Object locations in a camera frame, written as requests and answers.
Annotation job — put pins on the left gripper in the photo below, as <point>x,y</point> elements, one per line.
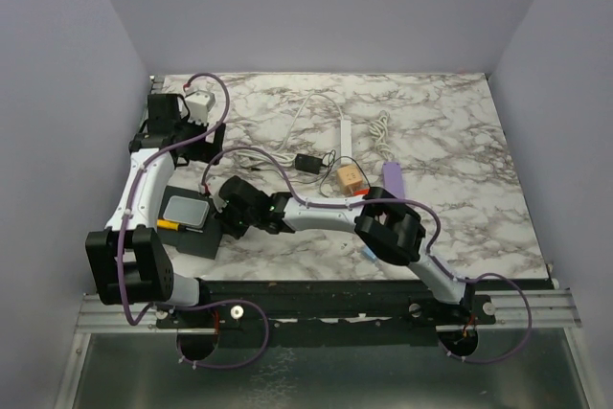
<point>206,151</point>

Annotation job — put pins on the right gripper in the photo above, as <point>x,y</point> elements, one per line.
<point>224,227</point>

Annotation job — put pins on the white power strip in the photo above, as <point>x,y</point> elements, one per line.
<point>315,125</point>

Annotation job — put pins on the purple power strip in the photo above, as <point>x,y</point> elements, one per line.
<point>391,169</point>

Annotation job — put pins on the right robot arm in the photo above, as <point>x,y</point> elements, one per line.
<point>388,225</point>

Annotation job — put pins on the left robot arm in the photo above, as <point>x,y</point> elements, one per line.
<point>127,258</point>

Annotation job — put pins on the blue cube plug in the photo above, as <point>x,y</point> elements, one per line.
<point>369,254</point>

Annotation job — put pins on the grey plastic box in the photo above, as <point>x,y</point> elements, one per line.
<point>187,211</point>

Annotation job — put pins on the black mat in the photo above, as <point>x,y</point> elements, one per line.
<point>203,245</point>

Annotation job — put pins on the yellow screwdriver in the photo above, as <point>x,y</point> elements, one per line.
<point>176,226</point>

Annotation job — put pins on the beige cube socket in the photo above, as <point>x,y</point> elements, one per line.
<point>350,179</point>

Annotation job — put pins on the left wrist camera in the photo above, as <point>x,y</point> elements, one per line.
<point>200,104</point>

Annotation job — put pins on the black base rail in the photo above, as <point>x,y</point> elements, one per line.
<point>325,314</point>

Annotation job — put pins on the aluminium frame rail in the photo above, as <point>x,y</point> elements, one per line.
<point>543,309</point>

